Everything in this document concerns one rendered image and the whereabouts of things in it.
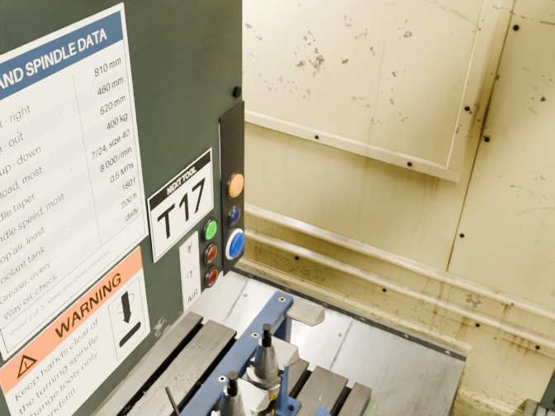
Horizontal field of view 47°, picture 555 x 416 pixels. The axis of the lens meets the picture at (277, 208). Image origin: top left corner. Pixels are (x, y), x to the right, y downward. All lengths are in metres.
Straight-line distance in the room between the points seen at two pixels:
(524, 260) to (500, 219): 0.11
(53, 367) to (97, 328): 0.05
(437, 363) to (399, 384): 0.11
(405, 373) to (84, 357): 1.22
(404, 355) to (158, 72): 1.30
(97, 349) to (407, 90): 0.94
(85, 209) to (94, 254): 0.04
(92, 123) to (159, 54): 0.08
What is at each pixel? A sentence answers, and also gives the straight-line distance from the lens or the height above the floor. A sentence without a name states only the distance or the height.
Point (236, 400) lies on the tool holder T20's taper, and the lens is 1.01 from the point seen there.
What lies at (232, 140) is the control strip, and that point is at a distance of 0.64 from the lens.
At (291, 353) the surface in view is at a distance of 1.16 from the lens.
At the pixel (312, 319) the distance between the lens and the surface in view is 1.22.
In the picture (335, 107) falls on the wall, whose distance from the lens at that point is 1.42.
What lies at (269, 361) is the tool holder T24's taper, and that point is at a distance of 1.09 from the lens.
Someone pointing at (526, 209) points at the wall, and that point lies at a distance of 1.41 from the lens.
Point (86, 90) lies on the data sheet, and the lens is 0.45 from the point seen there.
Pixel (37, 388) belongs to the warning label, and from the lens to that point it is 0.53.
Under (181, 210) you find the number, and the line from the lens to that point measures 0.60.
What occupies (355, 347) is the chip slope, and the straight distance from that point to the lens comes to 1.72.
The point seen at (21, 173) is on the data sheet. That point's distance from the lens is 0.43.
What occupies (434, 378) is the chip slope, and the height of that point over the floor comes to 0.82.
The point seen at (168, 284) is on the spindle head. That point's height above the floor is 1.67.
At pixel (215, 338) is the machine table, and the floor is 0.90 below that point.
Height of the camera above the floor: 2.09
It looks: 36 degrees down
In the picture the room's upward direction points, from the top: 2 degrees clockwise
